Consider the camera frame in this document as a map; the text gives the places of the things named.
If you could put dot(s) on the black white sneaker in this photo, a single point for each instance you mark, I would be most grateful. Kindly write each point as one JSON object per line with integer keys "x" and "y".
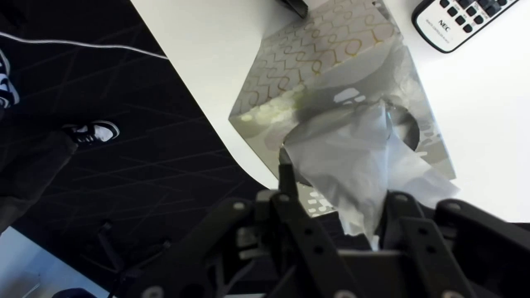
{"x": 6, "y": 83}
{"x": 92, "y": 133}

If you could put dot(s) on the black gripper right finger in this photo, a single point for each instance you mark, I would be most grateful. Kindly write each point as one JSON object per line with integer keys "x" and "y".
{"x": 440, "y": 254}

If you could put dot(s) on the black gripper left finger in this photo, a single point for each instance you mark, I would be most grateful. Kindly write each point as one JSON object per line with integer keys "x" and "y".
{"x": 308, "y": 242}

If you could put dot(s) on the white tissue paper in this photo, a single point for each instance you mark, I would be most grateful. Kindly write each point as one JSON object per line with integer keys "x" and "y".
{"x": 352, "y": 159}

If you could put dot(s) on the grey patterned tissue box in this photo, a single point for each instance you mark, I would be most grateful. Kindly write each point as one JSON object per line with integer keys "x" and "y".
{"x": 286, "y": 60}

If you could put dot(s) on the remote control with buttons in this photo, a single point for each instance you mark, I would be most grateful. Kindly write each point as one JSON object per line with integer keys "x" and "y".
{"x": 457, "y": 22}

